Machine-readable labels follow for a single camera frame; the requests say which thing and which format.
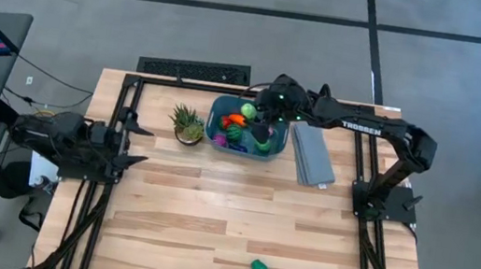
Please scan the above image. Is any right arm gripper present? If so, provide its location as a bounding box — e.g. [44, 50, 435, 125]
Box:
[248, 70, 318, 150]

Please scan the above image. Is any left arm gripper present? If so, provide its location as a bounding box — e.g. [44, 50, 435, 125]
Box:
[84, 104, 159, 176]

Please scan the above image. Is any light green pear toy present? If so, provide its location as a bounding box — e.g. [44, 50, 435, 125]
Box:
[252, 136, 274, 155]

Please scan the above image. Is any light green cabbage toy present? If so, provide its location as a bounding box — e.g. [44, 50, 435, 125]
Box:
[238, 101, 260, 121]

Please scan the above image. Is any striped watermelon toy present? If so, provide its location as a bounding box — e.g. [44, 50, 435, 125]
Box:
[224, 122, 246, 144]

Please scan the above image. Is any purple eggplant toy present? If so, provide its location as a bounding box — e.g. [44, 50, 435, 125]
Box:
[228, 140, 249, 154]

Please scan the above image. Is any magenta striped toy fruit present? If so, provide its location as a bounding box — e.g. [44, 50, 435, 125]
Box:
[212, 132, 229, 149]

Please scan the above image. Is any teal plastic bin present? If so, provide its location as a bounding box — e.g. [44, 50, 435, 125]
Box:
[202, 92, 294, 164]

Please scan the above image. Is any grey folded towel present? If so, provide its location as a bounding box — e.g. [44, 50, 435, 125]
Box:
[284, 120, 345, 192]

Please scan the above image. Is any potted succulent plant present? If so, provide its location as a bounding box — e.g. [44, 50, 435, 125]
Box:
[165, 101, 209, 149]

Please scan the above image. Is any white paper sheet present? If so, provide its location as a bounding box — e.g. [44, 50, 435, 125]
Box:
[28, 151, 62, 190]

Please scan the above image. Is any black aluminium table frame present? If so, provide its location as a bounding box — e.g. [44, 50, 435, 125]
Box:
[30, 60, 450, 269]

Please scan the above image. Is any black floor cable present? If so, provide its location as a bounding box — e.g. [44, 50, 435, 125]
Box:
[2, 82, 94, 115]
[7, 52, 98, 96]

